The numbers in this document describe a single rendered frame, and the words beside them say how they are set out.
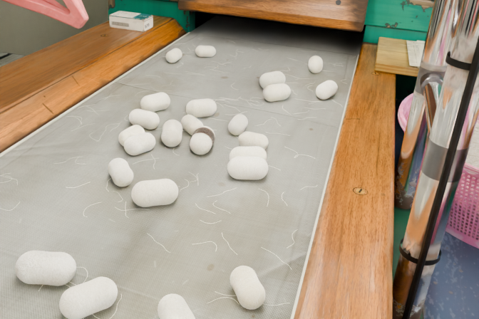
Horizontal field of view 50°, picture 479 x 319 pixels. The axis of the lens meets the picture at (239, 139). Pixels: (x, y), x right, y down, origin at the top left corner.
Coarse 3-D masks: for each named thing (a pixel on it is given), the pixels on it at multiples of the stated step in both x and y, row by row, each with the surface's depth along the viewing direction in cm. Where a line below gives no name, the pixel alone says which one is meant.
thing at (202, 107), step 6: (192, 102) 57; (198, 102) 57; (204, 102) 57; (210, 102) 58; (186, 108) 57; (192, 108) 57; (198, 108) 57; (204, 108) 57; (210, 108) 57; (216, 108) 58; (192, 114) 57; (198, 114) 57; (204, 114) 57; (210, 114) 58
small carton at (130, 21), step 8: (112, 16) 80; (120, 16) 80; (128, 16) 80; (136, 16) 80; (144, 16) 81; (152, 16) 82; (112, 24) 81; (120, 24) 81; (128, 24) 80; (136, 24) 80; (144, 24) 80; (152, 24) 83
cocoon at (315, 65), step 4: (312, 56) 76; (316, 56) 75; (312, 60) 74; (316, 60) 74; (320, 60) 74; (308, 64) 75; (312, 64) 74; (316, 64) 73; (320, 64) 74; (312, 68) 74; (316, 68) 73; (320, 68) 74; (312, 72) 74; (316, 72) 74
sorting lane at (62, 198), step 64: (192, 64) 75; (256, 64) 77; (64, 128) 54; (256, 128) 56; (320, 128) 57; (0, 192) 42; (64, 192) 43; (128, 192) 43; (192, 192) 44; (256, 192) 45; (320, 192) 45; (0, 256) 35; (128, 256) 36; (192, 256) 36; (256, 256) 37
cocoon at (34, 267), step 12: (36, 252) 33; (48, 252) 33; (60, 252) 33; (24, 264) 32; (36, 264) 32; (48, 264) 32; (60, 264) 32; (72, 264) 33; (24, 276) 32; (36, 276) 32; (48, 276) 32; (60, 276) 32; (72, 276) 33
